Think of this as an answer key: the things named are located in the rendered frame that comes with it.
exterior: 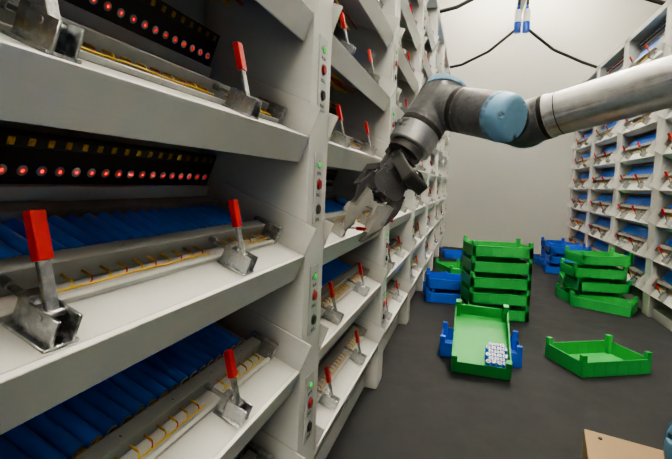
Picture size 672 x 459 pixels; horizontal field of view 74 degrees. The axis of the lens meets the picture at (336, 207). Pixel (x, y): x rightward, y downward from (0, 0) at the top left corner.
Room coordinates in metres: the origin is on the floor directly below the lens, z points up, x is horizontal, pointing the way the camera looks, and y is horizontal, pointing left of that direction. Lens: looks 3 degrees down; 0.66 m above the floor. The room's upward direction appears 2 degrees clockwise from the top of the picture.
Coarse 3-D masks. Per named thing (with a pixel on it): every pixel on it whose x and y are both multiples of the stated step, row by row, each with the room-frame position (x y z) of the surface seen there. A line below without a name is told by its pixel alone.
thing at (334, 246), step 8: (336, 192) 1.44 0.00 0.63; (344, 192) 1.43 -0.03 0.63; (352, 192) 1.42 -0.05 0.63; (328, 224) 0.81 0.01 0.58; (360, 224) 1.20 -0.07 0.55; (328, 232) 0.81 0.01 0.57; (352, 232) 1.05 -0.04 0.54; (360, 232) 1.09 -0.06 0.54; (328, 240) 0.88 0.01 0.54; (336, 240) 0.91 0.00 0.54; (344, 240) 0.95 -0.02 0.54; (352, 240) 1.04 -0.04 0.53; (368, 240) 1.25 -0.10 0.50; (328, 248) 0.85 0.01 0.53; (336, 248) 0.92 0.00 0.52; (344, 248) 0.99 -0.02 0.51; (352, 248) 1.08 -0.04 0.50; (328, 256) 0.88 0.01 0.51; (336, 256) 0.95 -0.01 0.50
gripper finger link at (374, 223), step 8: (376, 208) 0.86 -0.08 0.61; (384, 208) 0.85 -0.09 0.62; (392, 208) 0.86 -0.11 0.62; (376, 216) 0.85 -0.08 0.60; (384, 216) 0.85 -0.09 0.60; (368, 224) 0.86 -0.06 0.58; (376, 224) 0.85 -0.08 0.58; (368, 232) 0.84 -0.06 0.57; (376, 232) 0.85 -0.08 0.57; (360, 240) 0.84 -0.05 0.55
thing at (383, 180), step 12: (396, 144) 0.88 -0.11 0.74; (408, 144) 0.87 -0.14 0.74; (384, 156) 0.92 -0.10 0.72; (408, 156) 0.89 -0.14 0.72; (420, 156) 0.88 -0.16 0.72; (372, 168) 0.88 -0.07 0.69; (384, 168) 0.85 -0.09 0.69; (384, 180) 0.85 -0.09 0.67; (396, 180) 0.86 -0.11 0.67; (372, 192) 0.90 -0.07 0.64; (384, 192) 0.85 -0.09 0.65; (396, 192) 0.86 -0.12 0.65
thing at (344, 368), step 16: (352, 336) 1.33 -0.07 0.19; (368, 336) 1.40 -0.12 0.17; (336, 352) 1.17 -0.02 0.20; (352, 352) 1.22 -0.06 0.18; (368, 352) 1.30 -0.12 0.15; (320, 368) 1.06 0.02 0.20; (336, 368) 1.12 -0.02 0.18; (352, 368) 1.17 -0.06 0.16; (320, 384) 1.04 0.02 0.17; (336, 384) 1.07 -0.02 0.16; (352, 384) 1.10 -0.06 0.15; (320, 400) 0.97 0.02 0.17; (336, 400) 0.97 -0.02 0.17; (320, 416) 0.92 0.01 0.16; (336, 416) 0.98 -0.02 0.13; (320, 432) 0.81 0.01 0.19
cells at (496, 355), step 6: (486, 348) 1.55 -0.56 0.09; (492, 348) 1.55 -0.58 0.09; (498, 348) 1.54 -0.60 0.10; (504, 348) 1.54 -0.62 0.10; (486, 354) 1.53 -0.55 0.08; (492, 354) 1.53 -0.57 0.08; (498, 354) 1.52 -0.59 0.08; (504, 354) 1.52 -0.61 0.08; (486, 360) 1.51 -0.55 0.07; (492, 360) 1.50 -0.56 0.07; (498, 360) 1.50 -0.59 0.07; (504, 360) 1.50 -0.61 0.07; (498, 366) 1.49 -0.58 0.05; (504, 366) 1.48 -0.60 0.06
